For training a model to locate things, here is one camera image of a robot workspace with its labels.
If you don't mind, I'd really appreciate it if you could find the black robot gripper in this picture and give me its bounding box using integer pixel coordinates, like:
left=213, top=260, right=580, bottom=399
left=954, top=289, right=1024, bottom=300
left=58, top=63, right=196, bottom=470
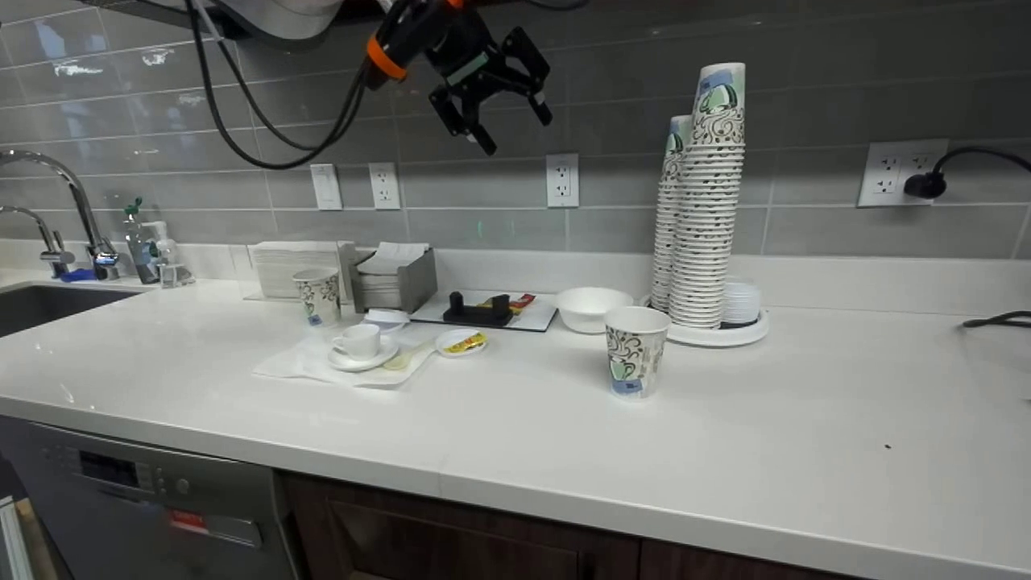
left=420, top=3, right=557, bottom=156

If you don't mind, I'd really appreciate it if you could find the white plastic bowl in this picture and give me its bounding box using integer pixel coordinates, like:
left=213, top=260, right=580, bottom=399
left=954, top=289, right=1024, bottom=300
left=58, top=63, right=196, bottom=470
left=554, top=282, right=639, bottom=338

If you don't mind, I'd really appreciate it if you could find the short paper cup stack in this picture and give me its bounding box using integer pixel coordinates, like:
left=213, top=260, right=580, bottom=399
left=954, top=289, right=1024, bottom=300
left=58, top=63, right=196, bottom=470
left=649, top=112, right=700, bottom=315

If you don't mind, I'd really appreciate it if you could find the tall paper cup stack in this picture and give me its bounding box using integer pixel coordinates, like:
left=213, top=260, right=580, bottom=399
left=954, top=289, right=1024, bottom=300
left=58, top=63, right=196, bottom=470
left=683, top=60, right=747, bottom=332

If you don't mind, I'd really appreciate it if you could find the patterned paper cup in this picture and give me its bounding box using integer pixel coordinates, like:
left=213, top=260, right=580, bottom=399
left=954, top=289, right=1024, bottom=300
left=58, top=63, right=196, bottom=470
left=290, top=263, right=348, bottom=329
left=604, top=302, right=674, bottom=399

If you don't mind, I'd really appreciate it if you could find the white espresso cup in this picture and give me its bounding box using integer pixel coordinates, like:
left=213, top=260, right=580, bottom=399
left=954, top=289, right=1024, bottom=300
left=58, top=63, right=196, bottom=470
left=338, top=317, right=387, bottom=360

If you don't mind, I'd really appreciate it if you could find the small white cup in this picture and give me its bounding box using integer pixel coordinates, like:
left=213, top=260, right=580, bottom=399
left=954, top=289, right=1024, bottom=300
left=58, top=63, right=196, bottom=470
left=719, top=279, right=767, bottom=329

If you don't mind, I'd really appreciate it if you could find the grey napkin dispenser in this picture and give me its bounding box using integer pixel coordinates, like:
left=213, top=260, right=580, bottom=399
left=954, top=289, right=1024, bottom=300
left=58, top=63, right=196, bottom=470
left=350, top=237, right=442, bottom=315

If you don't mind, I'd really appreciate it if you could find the black plastic gadget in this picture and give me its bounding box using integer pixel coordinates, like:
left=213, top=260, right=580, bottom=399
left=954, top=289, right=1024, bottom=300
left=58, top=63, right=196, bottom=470
left=442, top=289, right=515, bottom=329

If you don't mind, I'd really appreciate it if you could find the white rectangular tray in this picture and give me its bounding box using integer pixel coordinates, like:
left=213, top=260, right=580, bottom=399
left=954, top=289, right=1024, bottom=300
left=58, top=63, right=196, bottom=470
left=410, top=285, right=561, bottom=335

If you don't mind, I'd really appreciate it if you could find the small white packet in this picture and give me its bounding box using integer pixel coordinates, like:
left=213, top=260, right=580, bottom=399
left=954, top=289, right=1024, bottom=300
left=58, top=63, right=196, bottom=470
left=362, top=305, right=414, bottom=332

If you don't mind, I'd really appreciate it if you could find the small dish with yellow food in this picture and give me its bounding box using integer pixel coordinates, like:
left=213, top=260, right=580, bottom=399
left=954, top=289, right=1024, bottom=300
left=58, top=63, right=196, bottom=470
left=432, top=329, right=493, bottom=360

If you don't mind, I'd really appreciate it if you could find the clear acrylic towel holder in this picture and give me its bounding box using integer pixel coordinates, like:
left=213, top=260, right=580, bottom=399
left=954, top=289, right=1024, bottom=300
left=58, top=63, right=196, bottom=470
left=247, top=237, right=362, bottom=302

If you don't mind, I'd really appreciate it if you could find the white round tray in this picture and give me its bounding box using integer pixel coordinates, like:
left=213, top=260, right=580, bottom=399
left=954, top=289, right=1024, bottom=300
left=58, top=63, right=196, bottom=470
left=641, top=285, right=775, bottom=351

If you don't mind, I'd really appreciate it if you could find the clear glass jar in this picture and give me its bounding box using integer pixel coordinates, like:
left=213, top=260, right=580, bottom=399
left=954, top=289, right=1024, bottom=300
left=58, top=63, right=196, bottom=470
left=156, top=220, right=196, bottom=289

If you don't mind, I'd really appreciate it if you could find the clear soap bottle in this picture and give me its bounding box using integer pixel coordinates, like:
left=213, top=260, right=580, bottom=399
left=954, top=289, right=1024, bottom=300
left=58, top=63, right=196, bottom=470
left=115, top=192, right=168, bottom=285

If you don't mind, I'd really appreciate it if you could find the tall chrome faucet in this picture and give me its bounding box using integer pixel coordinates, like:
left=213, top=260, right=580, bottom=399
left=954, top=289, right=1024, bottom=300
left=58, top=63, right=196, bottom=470
left=0, top=146, right=124, bottom=282

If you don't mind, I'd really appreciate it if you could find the dark wooden cabinet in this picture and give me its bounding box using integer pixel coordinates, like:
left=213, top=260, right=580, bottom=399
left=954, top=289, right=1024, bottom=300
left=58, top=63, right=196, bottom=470
left=270, top=470, right=864, bottom=580

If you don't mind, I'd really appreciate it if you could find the small chrome faucet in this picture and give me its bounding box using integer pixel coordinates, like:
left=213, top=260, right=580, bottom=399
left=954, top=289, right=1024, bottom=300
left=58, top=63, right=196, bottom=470
left=0, top=204, right=76, bottom=279

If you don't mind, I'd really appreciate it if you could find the dark sink basin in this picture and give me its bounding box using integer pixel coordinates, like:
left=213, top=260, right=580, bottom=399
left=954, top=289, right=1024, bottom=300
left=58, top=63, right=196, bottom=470
left=0, top=279, right=141, bottom=342

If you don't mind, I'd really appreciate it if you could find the stainless steel dishwasher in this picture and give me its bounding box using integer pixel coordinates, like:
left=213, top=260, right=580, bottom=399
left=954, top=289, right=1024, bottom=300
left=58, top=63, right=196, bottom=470
left=0, top=414, right=304, bottom=580

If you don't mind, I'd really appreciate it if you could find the white wall outlet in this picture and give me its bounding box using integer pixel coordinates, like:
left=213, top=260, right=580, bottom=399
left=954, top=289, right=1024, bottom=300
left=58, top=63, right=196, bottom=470
left=366, top=160, right=404, bottom=213
left=544, top=152, right=583, bottom=209
left=306, top=160, right=345, bottom=213

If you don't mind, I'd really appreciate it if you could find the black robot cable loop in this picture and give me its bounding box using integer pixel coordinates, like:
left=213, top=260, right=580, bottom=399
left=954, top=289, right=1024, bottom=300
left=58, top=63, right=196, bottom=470
left=180, top=0, right=373, bottom=175

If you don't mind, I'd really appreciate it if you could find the double wall outlet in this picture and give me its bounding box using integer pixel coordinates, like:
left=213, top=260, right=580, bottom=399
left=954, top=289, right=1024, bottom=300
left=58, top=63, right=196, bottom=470
left=853, top=139, right=954, bottom=209

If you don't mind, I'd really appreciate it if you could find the black power plug with cord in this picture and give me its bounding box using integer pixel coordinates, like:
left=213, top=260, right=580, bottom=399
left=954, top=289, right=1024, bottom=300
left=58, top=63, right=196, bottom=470
left=902, top=146, right=1031, bottom=204

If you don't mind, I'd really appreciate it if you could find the black cable on counter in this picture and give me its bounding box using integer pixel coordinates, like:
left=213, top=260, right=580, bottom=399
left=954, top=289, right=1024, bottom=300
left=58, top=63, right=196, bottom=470
left=956, top=305, right=1031, bottom=335

